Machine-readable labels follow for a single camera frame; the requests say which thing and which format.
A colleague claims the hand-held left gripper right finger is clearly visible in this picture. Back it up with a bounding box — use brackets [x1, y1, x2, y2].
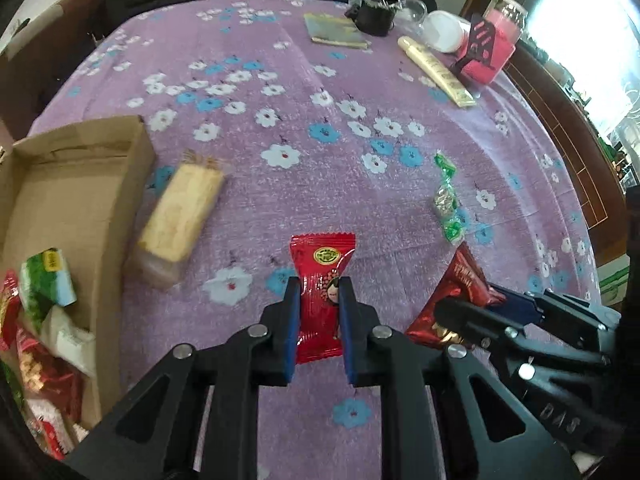
[339, 276, 578, 480]

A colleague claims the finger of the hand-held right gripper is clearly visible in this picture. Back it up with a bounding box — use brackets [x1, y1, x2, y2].
[433, 300, 608, 376]
[487, 282, 623, 333]

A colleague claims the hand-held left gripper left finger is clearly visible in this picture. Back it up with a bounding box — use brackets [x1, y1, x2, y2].
[64, 276, 303, 480]

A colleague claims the dark red snack packet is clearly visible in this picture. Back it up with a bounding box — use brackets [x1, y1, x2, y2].
[405, 242, 508, 348]

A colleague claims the bright red candy packet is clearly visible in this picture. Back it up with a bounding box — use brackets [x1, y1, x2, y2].
[289, 232, 358, 365]

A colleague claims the cream snack packet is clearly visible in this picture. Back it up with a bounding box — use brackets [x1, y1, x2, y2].
[131, 155, 227, 291]

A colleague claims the pile of mixed snack packets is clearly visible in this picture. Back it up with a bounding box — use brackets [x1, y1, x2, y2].
[0, 247, 98, 461]

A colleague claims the cardboard box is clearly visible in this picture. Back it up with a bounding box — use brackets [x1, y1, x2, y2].
[0, 115, 156, 431]

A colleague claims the green twist-wrapped candy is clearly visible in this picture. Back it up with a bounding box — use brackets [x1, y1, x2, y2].
[432, 151, 468, 247]

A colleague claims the purple floral tablecloth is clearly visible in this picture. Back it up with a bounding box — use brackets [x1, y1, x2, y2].
[27, 0, 608, 480]

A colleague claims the brown wooden counter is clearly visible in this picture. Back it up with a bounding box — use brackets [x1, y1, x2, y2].
[505, 40, 640, 271]

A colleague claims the cream tube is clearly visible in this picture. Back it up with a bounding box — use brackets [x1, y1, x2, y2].
[397, 35, 478, 108]

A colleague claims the black phone stand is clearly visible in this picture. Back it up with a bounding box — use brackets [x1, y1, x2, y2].
[452, 14, 498, 78]

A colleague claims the pink bottle with knit sleeve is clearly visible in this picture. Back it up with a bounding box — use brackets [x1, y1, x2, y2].
[462, 0, 528, 85]

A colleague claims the white lid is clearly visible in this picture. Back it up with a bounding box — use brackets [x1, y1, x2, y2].
[422, 10, 468, 53]

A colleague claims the olive booklet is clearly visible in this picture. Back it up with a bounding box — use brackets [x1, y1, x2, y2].
[304, 12, 373, 51]

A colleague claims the clear plastic cup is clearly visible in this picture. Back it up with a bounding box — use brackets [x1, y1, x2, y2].
[400, 0, 428, 23]

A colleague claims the brown chair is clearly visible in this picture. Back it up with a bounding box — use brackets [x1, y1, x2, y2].
[0, 0, 106, 136]

